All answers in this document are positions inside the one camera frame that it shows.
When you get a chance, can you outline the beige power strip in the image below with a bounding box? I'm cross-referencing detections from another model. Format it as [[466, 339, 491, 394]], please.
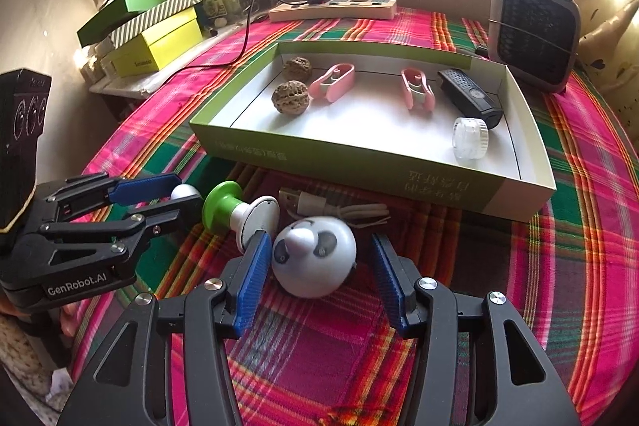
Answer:
[[268, 0, 397, 22]]

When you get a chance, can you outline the brown walnut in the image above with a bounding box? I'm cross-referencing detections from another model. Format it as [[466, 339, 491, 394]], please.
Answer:
[[284, 57, 314, 81], [272, 81, 311, 113]]

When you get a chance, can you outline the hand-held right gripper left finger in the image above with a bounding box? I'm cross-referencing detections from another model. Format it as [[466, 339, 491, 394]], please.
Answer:
[[56, 229, 273, 426]]

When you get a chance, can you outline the green cardboard box tray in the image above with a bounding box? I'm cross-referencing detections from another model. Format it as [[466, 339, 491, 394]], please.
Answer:
[[190, 39, 556, 223]]

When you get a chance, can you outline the black flashlight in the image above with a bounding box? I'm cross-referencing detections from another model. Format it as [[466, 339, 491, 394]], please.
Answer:
[[438, 68, 504, 130]]

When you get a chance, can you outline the green printed jar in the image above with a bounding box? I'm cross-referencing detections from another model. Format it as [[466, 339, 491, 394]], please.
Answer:
[[202, 0, 240, 25]]

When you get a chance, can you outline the clear plastic cap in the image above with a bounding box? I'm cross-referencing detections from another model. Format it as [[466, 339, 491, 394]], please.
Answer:
[[452, 117, 489, 161]]

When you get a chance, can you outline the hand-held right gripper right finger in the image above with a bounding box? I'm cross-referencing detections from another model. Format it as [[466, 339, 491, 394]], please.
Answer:
[[370, 234, 582, 426]]

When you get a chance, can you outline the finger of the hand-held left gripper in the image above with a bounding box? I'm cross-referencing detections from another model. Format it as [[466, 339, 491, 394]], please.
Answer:
[[45, 173, 183, 222], [37, 195, 203, 269]]

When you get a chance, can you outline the green flat box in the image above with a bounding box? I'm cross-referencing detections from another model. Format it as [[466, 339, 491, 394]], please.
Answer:
[[77, 0, 173, 46]]

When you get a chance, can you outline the black charger cable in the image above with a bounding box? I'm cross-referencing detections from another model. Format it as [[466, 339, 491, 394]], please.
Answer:
[[172, 0, 337, 70]]

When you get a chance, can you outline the white crumpled paper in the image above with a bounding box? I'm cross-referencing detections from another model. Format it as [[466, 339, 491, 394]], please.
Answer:
[[47, 369, 75, 402]]

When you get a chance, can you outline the cream curtain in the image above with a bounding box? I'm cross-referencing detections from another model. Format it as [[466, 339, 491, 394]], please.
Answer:
[[572, 0, 639, 167]]

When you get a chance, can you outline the yellow-green box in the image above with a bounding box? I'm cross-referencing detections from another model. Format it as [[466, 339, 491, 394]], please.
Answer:
[[102, 7, 204, 77]]

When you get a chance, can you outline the striped box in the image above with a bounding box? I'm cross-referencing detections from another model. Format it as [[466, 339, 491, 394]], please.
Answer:
[[110, 0, 203, 48]]

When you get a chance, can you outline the pink clip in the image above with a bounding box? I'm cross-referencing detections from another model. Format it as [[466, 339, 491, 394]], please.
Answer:
[[401, 67, 436, 111], [308, 63, 356, 102]]

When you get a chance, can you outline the white usb cable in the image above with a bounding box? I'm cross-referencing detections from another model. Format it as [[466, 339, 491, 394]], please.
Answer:
[[278, 188, 391, 227]]

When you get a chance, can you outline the grey desk fan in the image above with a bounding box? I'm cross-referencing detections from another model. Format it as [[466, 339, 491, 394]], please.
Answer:
[[486, 0, 581, 94]]

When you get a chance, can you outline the white panda dome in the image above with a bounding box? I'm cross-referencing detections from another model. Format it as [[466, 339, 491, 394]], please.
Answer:
[[271, 215, 357, 298]]

